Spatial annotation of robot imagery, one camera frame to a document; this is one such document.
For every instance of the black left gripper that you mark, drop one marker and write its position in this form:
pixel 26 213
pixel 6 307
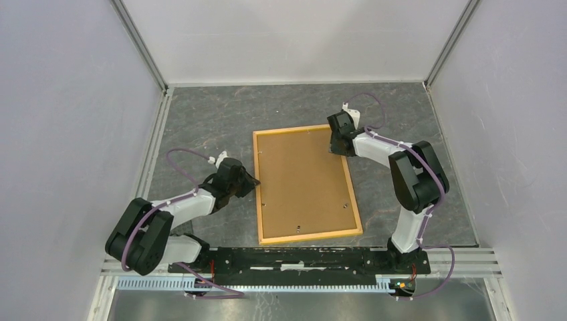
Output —
pixel 250 183

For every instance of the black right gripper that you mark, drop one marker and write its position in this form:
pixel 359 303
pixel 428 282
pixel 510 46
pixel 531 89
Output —
pixel 333 148

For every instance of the orange wooden picture frame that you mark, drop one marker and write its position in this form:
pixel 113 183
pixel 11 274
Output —
pixel 259 199

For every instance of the brown cardboard backing board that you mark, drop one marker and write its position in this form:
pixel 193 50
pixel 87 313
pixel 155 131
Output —
pixel 301 181

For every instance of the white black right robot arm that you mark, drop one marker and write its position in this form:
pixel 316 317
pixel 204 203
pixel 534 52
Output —
pixel 418 178

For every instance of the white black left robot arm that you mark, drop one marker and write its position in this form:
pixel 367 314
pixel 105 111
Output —
pixel 140 238

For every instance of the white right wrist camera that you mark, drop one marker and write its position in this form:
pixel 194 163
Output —
pixel 353 113

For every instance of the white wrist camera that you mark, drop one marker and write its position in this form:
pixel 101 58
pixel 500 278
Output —
pixel 216 161
pixel 353 113

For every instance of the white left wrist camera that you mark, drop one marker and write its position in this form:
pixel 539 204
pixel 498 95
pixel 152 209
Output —
pixel 216 161

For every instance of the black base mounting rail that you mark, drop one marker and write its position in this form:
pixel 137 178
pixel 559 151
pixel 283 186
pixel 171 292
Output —
pixel 302 266

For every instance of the aluminium extrusion frame rail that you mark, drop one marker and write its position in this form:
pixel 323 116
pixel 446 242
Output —
pixel 464 284

